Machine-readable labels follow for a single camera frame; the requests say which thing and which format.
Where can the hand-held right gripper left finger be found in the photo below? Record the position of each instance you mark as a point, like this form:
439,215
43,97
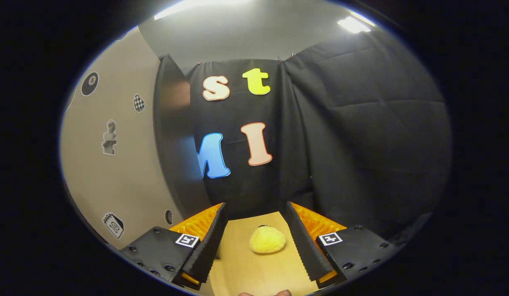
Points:
211,246

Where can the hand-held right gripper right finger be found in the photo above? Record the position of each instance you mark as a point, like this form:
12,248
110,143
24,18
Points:
304,246

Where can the yellow plush toy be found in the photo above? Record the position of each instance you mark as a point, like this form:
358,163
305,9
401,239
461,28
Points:
267,240

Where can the black backdrop cloth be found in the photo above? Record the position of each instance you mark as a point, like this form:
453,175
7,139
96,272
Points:
361,144

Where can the long ceiling light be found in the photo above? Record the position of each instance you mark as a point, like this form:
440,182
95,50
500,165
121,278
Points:
353,24

